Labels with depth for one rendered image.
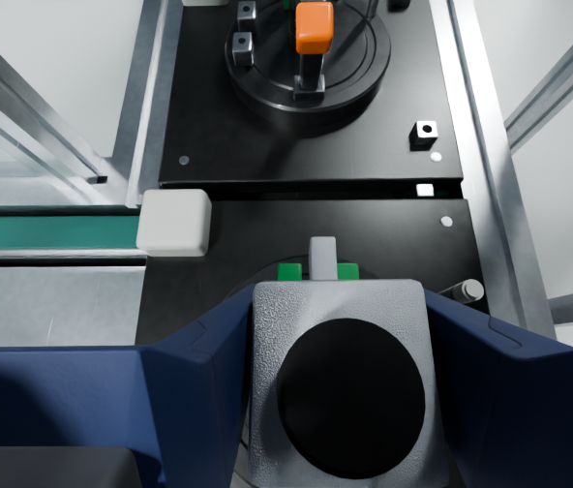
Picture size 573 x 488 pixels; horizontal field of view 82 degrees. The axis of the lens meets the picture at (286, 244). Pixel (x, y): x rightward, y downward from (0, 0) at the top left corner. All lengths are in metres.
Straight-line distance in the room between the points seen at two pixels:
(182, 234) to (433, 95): 0.24
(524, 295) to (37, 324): 0.38
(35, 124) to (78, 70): 0.31
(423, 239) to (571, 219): 0.24
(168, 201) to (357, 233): 0.14
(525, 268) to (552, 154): 0.23
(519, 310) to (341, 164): 0.17
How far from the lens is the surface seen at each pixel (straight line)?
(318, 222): 0.25
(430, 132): 0.30
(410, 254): 0.25
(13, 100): 0.26
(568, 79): 0.34
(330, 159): 0.27
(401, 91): 0.33
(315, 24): 0.21
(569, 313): 0.32
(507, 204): 0.31
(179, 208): 0.24
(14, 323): 0.37
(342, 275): 0.16
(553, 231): 0.45
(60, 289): 0.35
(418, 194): 0.28
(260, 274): 0.21
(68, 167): 0.29
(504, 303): 0.28
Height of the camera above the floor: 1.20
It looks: 71 degrees down
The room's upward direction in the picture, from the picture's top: 5 degrees counter-clockwise
